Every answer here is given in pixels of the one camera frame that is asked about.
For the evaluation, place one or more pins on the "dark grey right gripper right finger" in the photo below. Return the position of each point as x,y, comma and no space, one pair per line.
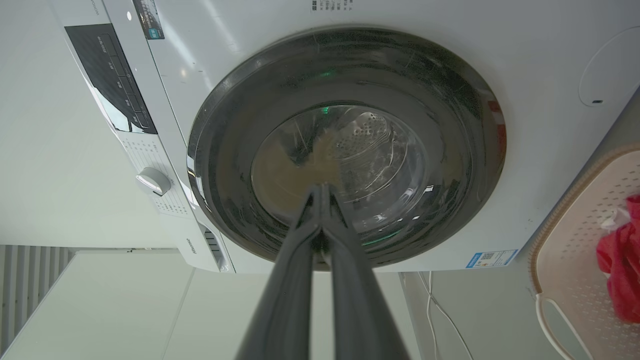
357,300

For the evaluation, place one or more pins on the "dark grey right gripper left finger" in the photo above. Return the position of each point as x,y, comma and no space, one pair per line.
285,300

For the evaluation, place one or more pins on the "beige perforated laundry basket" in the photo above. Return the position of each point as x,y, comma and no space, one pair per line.
580,265

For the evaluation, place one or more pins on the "beige clothing inside drum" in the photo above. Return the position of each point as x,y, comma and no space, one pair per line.
295,170

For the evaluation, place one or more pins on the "blue energy label sticker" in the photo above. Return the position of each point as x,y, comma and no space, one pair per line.
490,258

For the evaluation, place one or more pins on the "round dark washing machine door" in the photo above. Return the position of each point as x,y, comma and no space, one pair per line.
345,145

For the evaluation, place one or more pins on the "white front-load washing machine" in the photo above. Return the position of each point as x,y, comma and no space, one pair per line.
350,125

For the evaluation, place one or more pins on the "silver washing machine dial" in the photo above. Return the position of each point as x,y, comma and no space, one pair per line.
153,180

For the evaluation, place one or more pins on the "red garment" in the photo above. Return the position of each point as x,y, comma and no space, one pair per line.
622,260

